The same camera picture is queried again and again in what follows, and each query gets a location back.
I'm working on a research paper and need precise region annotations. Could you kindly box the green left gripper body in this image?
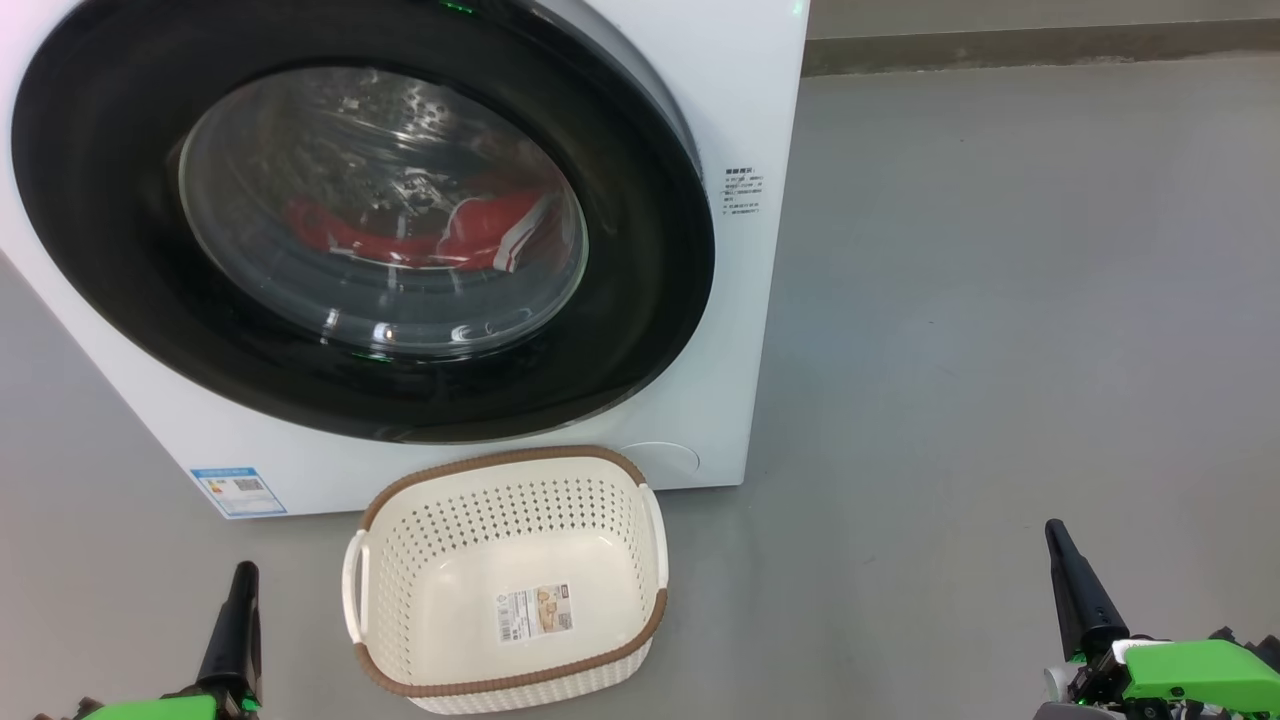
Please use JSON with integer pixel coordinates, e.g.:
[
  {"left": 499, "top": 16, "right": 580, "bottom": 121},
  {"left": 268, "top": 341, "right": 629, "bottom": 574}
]
[{"left": 35, "top": 690, "right": 263, "bottom": 720}]

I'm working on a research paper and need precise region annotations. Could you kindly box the red garment with white stripes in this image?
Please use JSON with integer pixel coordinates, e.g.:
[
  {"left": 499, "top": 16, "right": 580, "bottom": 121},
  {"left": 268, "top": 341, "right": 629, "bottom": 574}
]
[{"left": 438, "top": 190, "right": 561, "bottom": 273}]

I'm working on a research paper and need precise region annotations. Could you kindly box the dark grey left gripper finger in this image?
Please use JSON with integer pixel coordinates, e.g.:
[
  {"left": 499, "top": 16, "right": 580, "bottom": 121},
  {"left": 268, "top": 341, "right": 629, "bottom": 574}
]
[{"left": 197, "top": 561, "right": 263, "bottom": 706}]

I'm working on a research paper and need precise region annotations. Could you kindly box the white front-load washing machine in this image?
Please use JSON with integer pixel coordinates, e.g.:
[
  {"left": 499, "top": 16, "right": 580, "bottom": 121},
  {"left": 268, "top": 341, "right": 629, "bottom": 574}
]
[{"left": 0, "top": 0, "right": 811, "bottom": 521}]

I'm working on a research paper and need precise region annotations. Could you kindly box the blue energy label sticker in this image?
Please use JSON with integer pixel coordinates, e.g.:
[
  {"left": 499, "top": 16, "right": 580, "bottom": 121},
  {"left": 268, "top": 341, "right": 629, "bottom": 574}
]
[{"left": 190, "top": 466, "right": 289, "bottom": 519}]

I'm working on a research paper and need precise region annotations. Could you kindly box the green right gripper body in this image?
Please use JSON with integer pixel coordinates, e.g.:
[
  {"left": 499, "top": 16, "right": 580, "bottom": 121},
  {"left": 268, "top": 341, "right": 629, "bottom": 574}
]
[{"left": 1035, "top": 628, "right": 1280, "bottom": 720}]

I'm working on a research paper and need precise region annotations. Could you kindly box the cream perforated laundry basket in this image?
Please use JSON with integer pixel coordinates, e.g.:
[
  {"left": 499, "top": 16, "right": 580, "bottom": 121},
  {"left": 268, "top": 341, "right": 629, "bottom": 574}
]
[{"left": 342, "top": 445, "right": 669, "bottom": 715}]

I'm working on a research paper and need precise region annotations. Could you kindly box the black round glass washer door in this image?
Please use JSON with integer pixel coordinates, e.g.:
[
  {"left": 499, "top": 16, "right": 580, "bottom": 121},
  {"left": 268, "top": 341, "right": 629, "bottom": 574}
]
[{"left": 10, "top": 0, "right": 717, "bottom": 446}]

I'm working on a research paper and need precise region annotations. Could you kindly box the paper product label sticker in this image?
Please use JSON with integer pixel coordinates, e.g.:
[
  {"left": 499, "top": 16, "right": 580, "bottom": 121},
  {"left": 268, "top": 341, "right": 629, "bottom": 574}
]
[{"left": 497, "top": 585, "right": 575, "bottom": 645}]

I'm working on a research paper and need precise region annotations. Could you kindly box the red mesh garment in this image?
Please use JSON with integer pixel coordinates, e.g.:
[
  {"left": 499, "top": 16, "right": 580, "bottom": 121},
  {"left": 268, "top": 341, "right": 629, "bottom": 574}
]
[{"left": 285, "top": 197, "right": 446, "bottom": 266}]

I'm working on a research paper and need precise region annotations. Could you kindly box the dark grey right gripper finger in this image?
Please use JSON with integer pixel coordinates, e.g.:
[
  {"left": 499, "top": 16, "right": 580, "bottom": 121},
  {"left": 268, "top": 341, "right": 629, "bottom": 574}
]
[{"left": 1045, "top": 519, "right": 1130, "bottom": 663}]

